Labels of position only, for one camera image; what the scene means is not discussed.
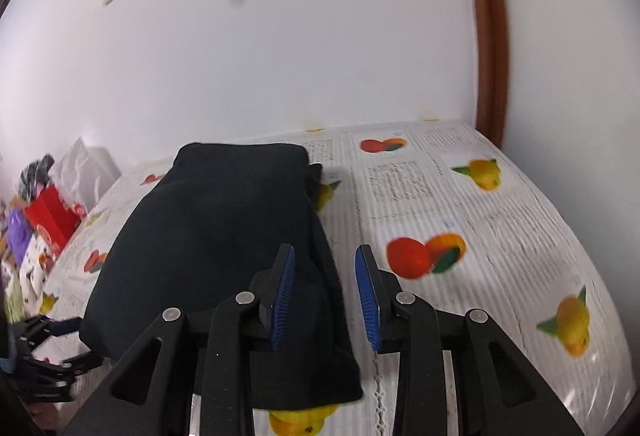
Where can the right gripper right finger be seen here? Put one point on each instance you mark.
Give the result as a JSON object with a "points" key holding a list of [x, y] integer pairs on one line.
{"points": [[458, 374]]}

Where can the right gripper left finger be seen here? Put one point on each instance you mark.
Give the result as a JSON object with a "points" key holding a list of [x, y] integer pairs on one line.
{"points": [[149, 391]]}

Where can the black long-sleeve sweatshirt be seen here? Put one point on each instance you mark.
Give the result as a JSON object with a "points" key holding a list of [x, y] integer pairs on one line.
{"points": [[202, 235]]}

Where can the red paper shopping bag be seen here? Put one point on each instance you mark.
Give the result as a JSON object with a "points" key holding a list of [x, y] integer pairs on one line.
{"points": [[53, 219]]}

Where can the fruit-print white tablecloth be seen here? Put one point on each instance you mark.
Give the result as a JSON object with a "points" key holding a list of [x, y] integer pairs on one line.
{"points": [[445, 185]]}

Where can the plaid cloth in bag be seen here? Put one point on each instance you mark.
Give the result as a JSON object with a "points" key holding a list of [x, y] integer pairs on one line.
{"points": [[35, 178]]}

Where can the white plastic bag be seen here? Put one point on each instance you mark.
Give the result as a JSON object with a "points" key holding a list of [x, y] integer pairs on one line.
{"points": [[83, 175]]}

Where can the brown wooden door frame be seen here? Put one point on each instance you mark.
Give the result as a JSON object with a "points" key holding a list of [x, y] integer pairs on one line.
{"points": [[493, 56]]}

